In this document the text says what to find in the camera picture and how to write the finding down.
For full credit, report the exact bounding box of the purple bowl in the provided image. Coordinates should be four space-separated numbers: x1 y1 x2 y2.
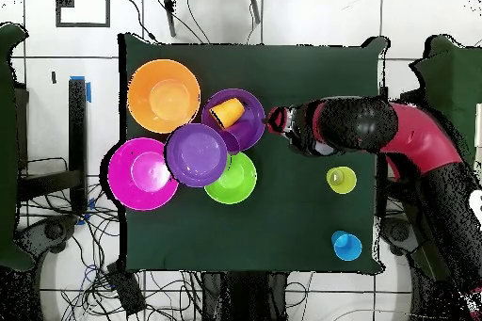
201 88 267 152
165 122 230 189

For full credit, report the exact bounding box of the purple cup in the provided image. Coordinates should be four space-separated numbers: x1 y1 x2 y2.
221 120 258 155

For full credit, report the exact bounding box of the orange cup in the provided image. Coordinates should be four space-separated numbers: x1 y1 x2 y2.
224 97 247 118
208 102 235 130

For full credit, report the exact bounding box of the green bowl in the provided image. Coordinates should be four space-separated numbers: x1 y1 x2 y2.
203 152 258 205

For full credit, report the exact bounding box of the dark green table cloth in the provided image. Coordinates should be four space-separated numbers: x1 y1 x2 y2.
117 32 391 275

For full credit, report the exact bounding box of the yellow cup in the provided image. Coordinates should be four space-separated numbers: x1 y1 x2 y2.
326 166 358 195

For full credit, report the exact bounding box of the orange bowl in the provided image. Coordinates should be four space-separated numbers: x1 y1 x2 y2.
126 58 201 135

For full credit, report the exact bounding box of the blue cup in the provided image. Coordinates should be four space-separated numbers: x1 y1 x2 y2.
330 230 363 263

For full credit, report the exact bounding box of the pink bowl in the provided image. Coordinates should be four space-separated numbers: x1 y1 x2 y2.
107 136 180 212

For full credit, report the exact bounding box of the green cloth covered table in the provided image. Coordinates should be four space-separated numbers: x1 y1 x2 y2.
409 33 482 281
0 22 36 273

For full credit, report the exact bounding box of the blue tape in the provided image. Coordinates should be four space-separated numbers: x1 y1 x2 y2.
70 75 92 104

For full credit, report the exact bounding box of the black power adapter box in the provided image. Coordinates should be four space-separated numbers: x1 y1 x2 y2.
105 261 147 317

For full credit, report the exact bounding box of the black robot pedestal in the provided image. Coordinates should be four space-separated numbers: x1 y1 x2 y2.
201 270 289 321

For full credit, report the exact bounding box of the black table frame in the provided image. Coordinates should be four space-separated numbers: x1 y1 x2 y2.
16 77 88 214

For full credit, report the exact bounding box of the black square floor frame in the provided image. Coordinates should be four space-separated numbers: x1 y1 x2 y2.
55 0 111 28

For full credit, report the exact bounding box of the floor cable bundle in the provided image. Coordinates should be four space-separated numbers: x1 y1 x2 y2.
18 181 204 321

